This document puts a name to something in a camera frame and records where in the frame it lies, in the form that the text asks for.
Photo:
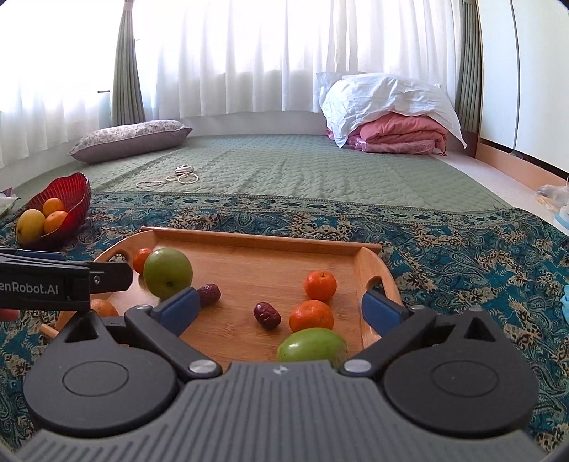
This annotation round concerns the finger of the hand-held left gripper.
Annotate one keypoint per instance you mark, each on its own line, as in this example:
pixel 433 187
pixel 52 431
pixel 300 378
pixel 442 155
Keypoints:
pixel 111 277
pixel 26 256

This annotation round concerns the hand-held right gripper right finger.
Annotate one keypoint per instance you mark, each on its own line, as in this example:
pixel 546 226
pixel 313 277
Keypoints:
pixel 380 311

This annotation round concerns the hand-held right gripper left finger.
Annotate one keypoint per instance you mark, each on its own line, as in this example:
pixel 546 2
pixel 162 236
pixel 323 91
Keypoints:
pixel 180 308

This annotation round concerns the orange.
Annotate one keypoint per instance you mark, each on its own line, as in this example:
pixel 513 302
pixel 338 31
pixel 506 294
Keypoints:
pixel 140 260
pixel 311 316
pixel 104 308
pixel 53 206
pixel 55 222
pixel 320 285

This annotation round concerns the red date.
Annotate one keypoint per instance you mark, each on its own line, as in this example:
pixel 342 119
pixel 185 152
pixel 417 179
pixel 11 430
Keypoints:
pixel 266 316
pixel 210 294

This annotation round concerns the small green apple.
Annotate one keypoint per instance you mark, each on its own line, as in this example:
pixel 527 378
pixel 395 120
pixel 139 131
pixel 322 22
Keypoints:
pixel 166 271

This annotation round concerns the wooden tray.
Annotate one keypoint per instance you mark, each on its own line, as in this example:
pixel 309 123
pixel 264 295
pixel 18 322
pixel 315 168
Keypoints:
pixel 249 275

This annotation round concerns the large green apple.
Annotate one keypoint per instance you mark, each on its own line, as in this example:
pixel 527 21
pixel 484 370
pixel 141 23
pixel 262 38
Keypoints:
pixel 311 346

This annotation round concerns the person's left hand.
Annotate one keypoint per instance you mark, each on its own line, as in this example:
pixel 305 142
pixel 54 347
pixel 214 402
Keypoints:
pixel 6 314

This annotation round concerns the yellow lemon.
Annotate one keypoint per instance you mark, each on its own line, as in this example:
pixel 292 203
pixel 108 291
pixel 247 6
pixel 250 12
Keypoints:
pixel 30 226

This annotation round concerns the white cloth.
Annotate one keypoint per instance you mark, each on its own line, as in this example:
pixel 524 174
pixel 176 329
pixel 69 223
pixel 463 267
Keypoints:
pixel 8 202

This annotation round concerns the red glass bowl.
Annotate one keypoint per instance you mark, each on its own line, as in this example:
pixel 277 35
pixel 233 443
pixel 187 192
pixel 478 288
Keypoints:
pixel 75 191

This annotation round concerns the teal paisley blanket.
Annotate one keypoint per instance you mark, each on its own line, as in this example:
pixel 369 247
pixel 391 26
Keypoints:
pixel 466 266

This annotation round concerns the floral pillow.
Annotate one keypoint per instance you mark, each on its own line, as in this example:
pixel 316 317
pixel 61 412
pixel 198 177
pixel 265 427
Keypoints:
pixel 129 140

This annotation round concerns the green quilted mat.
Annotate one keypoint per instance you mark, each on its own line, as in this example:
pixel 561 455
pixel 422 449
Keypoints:
pixel 289 173

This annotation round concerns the folded pink blanket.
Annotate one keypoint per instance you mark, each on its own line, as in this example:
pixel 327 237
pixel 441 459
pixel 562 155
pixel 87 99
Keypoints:
pixel 400 133

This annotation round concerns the light blue object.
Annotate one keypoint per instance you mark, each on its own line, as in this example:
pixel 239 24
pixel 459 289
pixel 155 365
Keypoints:
pixel 565 302

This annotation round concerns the clear plastic bag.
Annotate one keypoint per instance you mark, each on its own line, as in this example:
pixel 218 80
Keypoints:
pixel 553 197

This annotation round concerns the green curtain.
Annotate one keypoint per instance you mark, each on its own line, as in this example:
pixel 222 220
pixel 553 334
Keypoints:
pixel 470 80
pixel 126 66

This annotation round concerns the white pillow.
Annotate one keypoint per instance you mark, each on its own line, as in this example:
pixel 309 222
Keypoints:
pixel 386 97

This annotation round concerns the white sheer curtain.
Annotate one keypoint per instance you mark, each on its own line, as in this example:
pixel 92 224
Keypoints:
pixel 249 53

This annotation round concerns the white wardrobe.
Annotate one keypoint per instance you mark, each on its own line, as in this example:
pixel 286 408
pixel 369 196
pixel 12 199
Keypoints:
pixel 524 75

